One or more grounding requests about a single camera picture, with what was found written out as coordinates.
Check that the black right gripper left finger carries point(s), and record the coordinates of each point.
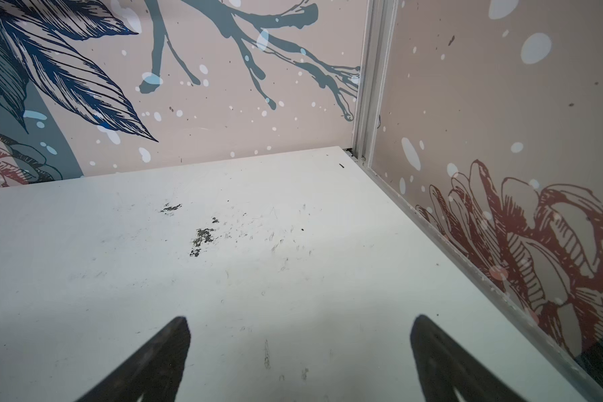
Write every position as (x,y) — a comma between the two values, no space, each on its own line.
(153,373)

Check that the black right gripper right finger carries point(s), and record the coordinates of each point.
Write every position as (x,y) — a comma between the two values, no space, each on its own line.
(447,372)

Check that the aluminium frame corner post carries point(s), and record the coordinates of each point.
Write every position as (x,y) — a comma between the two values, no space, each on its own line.
(375,58)

